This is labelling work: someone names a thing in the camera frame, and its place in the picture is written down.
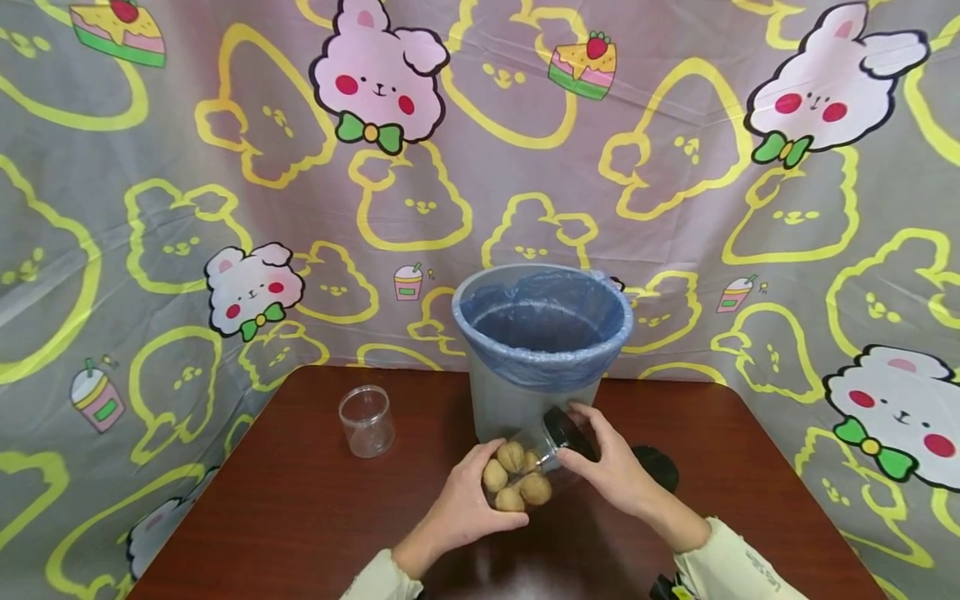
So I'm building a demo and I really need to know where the person's left hand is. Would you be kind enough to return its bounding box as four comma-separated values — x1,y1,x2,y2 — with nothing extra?
428,439,532,553

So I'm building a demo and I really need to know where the person's right hand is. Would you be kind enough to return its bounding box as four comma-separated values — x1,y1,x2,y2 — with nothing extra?
555,402,678,523

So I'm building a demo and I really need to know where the clear plastic jar with walnuts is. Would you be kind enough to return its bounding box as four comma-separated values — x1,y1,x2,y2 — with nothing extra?
482,427,585,513

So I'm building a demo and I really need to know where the black jar lid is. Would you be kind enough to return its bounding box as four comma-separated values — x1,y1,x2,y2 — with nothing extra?
631,445,681,493
542,406,600,465

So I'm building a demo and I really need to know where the person's right forearm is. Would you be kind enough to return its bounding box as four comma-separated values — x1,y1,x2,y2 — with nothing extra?
646,492,810,600

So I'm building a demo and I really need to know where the person's left forearm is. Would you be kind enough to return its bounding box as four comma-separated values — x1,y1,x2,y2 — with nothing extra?
339,522,462,600

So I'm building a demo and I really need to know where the grey plastic waste bin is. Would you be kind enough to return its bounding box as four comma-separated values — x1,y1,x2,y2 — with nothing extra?
466,350,603,446

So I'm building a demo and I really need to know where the blue plastic bin liner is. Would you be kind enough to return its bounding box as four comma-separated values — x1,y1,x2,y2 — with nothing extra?
451,263,636,393

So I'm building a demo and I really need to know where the empty clear plastic jar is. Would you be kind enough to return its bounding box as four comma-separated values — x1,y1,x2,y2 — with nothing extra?
337,384,397,459

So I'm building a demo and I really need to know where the black wrist band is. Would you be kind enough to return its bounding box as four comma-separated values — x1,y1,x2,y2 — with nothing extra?
648,573,695,600

